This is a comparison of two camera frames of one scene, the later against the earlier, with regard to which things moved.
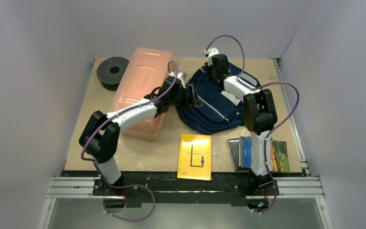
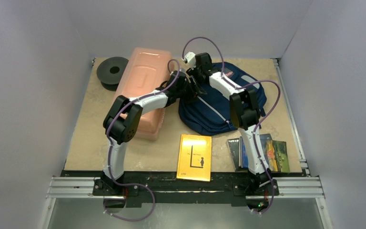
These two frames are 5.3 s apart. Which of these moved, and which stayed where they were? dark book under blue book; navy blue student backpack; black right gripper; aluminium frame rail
Moved: black right gripper
Stayed: dark book under blue book; navy blue student backpack; aluminium frame rail
